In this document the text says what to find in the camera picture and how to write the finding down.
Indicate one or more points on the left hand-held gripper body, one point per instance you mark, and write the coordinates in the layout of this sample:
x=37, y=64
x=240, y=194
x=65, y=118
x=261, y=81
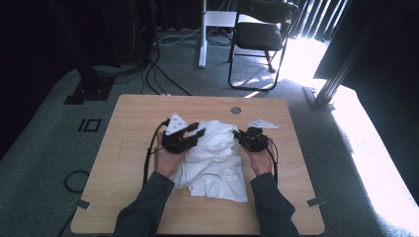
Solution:
x=178, y=141

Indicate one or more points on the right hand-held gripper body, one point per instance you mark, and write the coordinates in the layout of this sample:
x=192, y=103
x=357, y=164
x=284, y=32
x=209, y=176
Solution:
x=255, y=141

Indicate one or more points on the white skirt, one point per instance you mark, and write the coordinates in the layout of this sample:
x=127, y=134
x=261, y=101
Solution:
x=217, y=158

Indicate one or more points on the person's right hand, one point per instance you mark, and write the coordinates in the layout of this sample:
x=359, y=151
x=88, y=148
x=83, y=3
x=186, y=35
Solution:
x=262, y=163

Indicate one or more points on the person's left hand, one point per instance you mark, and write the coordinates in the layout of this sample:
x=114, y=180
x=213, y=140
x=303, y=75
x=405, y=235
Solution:
x=166, y=162

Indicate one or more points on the grey round table grommet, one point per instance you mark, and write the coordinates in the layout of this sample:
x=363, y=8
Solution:
x=235, y=110

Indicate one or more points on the grey tape piece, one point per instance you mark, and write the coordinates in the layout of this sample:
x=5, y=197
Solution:
x=83, y=204
x=316, y=201

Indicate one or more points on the black folding chair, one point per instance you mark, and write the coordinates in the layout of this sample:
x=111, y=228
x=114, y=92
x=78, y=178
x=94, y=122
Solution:
x=258, y=36

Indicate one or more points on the dark equipment rack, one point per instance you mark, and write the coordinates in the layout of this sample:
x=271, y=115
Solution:
x=145, y=33

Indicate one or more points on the dark pleated curtain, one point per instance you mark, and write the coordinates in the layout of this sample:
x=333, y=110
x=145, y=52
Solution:
x=313, y=19

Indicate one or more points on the white desk frame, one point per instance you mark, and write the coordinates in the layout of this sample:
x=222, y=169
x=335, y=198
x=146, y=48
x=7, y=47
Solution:
x=203, y=49

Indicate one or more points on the aluminium profile post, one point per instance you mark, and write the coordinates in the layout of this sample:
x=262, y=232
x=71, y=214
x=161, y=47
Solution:
x=324, y=98

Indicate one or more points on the black stand with base plate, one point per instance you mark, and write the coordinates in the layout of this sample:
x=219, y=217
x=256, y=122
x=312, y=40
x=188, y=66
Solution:
x=90, y=90

